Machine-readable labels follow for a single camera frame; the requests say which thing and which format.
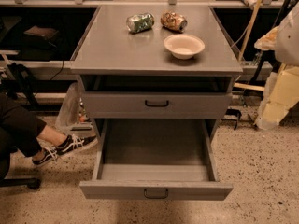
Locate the dark brown box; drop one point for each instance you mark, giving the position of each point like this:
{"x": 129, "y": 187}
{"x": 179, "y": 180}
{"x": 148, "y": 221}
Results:
{"x": 40, "y": 33}

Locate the black office chair base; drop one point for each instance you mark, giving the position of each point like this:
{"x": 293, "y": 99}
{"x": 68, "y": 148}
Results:
{"x": 31, "y": 183}

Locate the wooden easel frame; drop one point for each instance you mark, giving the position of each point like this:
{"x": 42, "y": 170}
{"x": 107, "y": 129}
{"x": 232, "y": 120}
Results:
{"x": 244, "y": 45}

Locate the crushed brown soda can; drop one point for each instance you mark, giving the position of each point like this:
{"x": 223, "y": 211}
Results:
{"x": 173, "y": 21}

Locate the grey drawer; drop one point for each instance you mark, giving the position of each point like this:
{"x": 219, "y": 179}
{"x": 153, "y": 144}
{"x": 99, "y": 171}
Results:
{"x": 155, "y": 105}
{"x": 155, "y": 159}

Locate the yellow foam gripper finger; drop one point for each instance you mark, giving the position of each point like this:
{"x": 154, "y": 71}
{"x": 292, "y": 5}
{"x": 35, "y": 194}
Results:
{"x": 280, "y": 95}

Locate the clear plastic bag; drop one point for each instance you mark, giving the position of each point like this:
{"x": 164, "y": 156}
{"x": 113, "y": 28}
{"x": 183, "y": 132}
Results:
{"x": 72, "y": 117}

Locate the black sneaker lower foot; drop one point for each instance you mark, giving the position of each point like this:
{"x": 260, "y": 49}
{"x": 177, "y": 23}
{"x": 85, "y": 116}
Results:
{"x": 50, "y": 154}

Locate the white paper bowl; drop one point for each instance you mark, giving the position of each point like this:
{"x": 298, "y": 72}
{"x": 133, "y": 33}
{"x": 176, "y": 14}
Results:
{"x": 184, "y": 47}

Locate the person's leg in black trousers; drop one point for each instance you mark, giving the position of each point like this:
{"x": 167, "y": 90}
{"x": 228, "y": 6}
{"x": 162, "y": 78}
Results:
{"x": 20, "y": 128}

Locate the black sneaker upper foot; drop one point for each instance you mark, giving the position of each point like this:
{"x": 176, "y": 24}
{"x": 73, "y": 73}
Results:
{"x": 74, "y": 144}

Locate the black sneaker foot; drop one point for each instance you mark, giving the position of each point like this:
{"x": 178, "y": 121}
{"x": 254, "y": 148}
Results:
{"x": 74, "y": 144}
{"x": 50, "y": 154}

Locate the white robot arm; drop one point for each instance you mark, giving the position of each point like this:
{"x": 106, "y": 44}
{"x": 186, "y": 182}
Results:
{"x": 283, "y": 39}

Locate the grey drawer cabinet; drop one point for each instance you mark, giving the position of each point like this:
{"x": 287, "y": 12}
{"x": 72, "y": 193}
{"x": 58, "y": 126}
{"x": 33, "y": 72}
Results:
{"x": 110, "y": 59}

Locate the crushed green soda can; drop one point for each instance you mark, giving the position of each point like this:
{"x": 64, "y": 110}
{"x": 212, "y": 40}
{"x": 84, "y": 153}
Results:
{"x": 140, "y": 22}

